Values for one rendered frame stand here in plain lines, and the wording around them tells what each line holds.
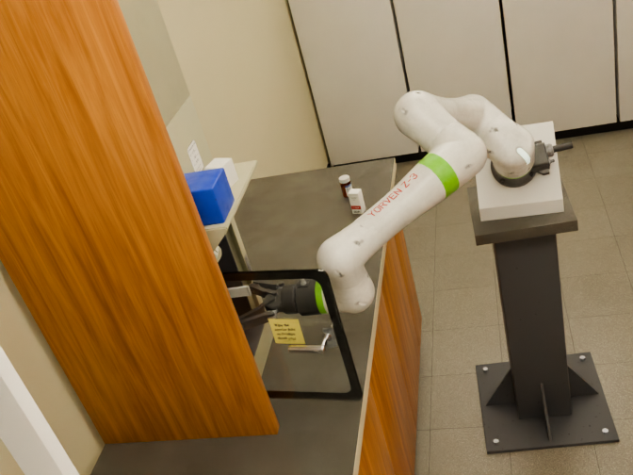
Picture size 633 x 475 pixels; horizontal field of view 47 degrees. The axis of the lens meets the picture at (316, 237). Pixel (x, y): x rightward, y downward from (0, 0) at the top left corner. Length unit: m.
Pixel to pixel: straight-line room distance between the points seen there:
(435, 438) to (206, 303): 1.61
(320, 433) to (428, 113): 0.84
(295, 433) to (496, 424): 1.32
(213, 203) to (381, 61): 3.20
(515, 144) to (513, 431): 1.24
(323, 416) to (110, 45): 1.04
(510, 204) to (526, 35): 2.34
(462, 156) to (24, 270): 1.07
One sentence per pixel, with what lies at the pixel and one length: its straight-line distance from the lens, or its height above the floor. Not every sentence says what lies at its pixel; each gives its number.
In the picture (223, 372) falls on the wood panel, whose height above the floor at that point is 1.16.
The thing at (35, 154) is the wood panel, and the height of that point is 1.78.
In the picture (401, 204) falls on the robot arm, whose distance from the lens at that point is 1.78.
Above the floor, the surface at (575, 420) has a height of 0.02.
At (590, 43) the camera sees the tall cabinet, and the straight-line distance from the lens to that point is 4.75.
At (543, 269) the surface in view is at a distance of 2.60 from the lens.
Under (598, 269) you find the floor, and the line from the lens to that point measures 3.81.
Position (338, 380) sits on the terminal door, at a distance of 1.81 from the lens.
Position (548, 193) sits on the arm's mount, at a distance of 2.47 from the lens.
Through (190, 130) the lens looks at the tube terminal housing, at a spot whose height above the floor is 1.65.
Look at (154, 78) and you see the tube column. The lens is 1.70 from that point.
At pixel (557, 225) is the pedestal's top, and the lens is 2.44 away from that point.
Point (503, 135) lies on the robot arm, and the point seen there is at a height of 1.28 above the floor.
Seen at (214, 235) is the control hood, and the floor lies 1.49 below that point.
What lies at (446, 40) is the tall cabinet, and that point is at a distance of 4.66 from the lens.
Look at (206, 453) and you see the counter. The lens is 1.95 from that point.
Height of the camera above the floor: 2.27
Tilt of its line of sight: 31 degrees down
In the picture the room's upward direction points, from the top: 16 degrees counter-clockwise
